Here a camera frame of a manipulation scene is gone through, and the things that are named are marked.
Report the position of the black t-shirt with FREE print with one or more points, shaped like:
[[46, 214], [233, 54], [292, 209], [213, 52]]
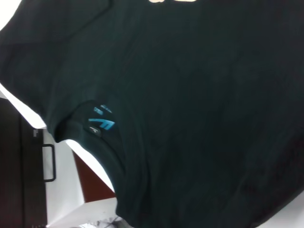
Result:
[[190, 95]]

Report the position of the dark brown cabinet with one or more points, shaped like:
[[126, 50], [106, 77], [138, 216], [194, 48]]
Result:
[[19, 166]]

